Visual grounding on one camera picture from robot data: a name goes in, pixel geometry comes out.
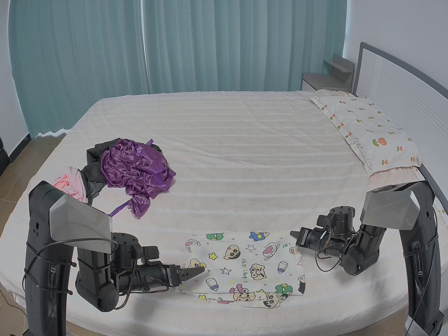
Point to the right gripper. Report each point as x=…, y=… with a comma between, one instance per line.
x=313, y=238

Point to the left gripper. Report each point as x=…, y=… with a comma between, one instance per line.
x=159, y=275

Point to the white printed pyjama top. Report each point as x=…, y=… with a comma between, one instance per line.
x=252, y=268

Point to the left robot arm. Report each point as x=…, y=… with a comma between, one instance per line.
x=45, y=285

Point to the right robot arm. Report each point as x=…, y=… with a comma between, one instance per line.
x=416, y=257

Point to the bed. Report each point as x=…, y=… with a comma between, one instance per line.
x=245, y=145

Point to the purple satin garment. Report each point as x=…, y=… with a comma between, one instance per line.
x=136, y=166

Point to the white printed pillow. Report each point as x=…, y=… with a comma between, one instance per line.
x=371, y=131

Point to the dark grey garment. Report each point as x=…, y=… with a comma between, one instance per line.
x=92, y=173

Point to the pink garment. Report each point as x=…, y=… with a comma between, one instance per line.
x=71, y=184

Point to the grey bedside table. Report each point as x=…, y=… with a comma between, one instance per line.
x=325, y=77

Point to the blue-green curtain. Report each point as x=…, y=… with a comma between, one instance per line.
x=80, y=51
x=245, y=33

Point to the black chest of drawers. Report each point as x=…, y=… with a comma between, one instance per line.
x=2, y=156

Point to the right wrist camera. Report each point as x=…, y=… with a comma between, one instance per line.
x=323, y=221

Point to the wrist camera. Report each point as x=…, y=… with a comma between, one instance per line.
x=150, y=253
x=323, y=221

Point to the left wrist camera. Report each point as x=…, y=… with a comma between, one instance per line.
x=150, y=253

